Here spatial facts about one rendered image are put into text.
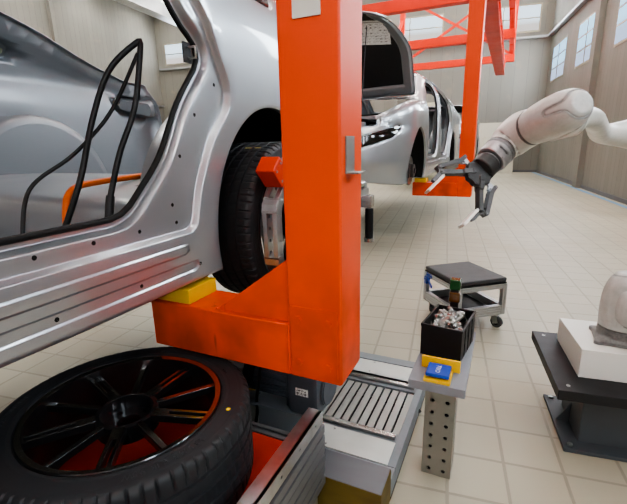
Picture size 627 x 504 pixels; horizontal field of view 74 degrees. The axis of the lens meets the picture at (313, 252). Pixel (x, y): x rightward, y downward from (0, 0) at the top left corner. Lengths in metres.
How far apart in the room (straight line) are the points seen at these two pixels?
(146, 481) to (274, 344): 0.46
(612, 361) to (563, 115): 0.99
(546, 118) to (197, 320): 1.14
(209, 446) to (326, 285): 0.47
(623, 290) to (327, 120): 1.30
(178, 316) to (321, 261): 0.56
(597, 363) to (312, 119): 1.38
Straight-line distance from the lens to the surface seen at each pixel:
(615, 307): 1.90
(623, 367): 1.91
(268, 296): 1.19
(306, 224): 1.06
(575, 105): 1.24
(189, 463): 1.05
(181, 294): 1.39
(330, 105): 1.01
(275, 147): 1.64
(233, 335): 1.30
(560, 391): 1.78
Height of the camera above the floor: 1.17
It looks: 15 degrees down
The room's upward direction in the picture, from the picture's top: 1 degrees counter-clockwise
